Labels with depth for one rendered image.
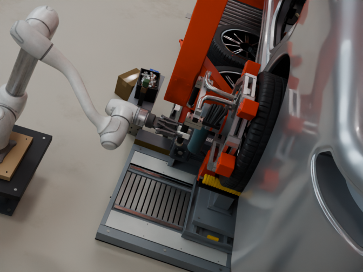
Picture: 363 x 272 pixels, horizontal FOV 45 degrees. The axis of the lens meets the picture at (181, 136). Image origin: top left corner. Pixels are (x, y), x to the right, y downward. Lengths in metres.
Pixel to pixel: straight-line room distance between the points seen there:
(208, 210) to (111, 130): 0.96
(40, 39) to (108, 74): 1.79
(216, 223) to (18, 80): 1.41
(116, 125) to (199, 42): 0.81
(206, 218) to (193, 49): 1.02
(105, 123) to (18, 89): 0.63
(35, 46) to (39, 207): 1.10
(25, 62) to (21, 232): 0.98
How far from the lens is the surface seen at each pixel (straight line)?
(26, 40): 2.11
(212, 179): 2.50
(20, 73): 2.44
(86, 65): 3.90
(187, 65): 2.72
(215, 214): 2.76
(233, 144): 2.11
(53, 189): 2.90
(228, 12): 4.88
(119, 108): 2.19
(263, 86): 2.19
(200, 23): 2.57
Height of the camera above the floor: 2.29
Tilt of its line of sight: 41 degrees down
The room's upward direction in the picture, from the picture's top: 22 degrees clockwise
